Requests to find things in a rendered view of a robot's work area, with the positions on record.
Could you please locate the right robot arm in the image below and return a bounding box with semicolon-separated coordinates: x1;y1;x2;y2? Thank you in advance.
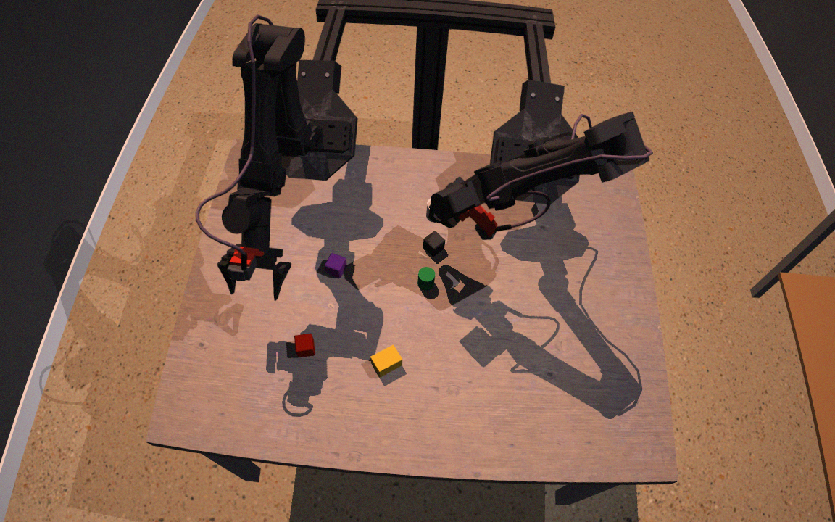
222;23;351;234

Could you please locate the green cylinder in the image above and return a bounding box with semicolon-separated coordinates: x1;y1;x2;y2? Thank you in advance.
417;267;435;291

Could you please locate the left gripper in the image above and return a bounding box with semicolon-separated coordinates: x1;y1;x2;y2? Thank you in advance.
428;177;498;237

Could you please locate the red cube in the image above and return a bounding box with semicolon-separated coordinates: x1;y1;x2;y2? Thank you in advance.
294;333;315;357

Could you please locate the yellow block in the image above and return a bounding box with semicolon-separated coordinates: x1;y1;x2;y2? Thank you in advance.
370;345;402;377

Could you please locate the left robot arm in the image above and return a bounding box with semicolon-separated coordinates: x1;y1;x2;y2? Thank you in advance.
431;112;649;220

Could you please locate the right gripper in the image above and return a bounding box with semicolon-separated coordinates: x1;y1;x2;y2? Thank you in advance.
217;225;291;301

